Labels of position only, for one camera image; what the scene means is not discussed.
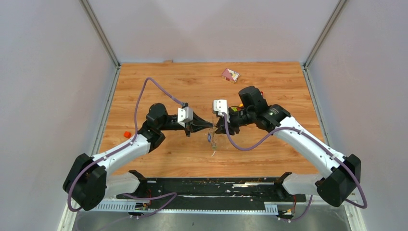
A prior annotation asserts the orange red brick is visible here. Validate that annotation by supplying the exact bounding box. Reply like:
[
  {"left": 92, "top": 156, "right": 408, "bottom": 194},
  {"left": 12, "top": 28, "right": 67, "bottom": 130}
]
[{"left": 123, "top": 131, "right": 132, "bottom": 139}]

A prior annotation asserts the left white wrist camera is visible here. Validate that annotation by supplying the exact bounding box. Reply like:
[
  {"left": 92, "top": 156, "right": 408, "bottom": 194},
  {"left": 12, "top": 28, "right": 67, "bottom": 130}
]
[{"left": 177, "top": 106, "right": 193, "bottom": 128}]

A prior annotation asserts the pink picture block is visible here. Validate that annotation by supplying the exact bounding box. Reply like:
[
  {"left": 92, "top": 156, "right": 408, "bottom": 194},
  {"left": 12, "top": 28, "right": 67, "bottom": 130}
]
[{"left": 221, "top": 68, "right": 241, "bottom": 83}]

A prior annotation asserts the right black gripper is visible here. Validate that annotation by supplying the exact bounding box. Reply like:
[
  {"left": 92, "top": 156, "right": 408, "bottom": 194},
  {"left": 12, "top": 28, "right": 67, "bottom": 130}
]
[{"left": 215, "top": 108, "right": 255, "bottom": 135}]

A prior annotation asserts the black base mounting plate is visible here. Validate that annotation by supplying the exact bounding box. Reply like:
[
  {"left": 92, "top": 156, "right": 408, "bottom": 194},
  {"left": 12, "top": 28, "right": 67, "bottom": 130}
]
[{"left": 132, "top": 177, "right": 306, "bottom": 211}]

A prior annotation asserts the purple cable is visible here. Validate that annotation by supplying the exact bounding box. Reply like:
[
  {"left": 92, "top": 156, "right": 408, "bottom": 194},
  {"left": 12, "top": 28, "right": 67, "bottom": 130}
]
[
  {"left": 223, "top": 113, "right": 368, "bottom": 222},
  {"left": 67, "top": 77, "right": 189, "bottom": 219}
]

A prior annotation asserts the toy brick car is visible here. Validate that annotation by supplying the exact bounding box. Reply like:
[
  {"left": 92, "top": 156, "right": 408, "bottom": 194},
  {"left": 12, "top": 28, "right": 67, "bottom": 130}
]
[{"left": 230, "top": 103, "right": 244, "bottom": 112}]

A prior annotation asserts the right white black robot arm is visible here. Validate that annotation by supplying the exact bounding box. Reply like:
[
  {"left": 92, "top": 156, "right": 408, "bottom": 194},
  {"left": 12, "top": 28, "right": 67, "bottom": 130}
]
[{"left": 212, "top": 86, "right": 368, "bottom": 208}]

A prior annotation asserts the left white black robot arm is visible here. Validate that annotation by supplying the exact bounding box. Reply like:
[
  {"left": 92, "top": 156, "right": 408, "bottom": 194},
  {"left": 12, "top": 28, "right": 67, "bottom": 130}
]
[{"left": 63, "top": 103, "right": 213, "bottom": 212}]

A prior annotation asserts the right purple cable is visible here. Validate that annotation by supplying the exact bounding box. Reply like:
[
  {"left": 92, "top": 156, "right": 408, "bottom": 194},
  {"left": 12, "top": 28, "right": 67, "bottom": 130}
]
[{"left": 223, "top": 113, "right": 368, "bottom": 222}]

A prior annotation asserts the slotted cable duct rail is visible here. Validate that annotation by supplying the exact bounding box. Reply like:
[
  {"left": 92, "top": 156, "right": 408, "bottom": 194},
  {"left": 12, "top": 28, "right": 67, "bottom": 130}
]
[{"left": 95, "top": 201, "right": 279, "bottom": 215}]

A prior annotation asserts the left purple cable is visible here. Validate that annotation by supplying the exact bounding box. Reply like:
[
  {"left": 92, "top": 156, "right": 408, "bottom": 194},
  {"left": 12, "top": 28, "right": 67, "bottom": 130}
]
[{"left": 67, "top": 77, "right": 189, "bottom": 219}]

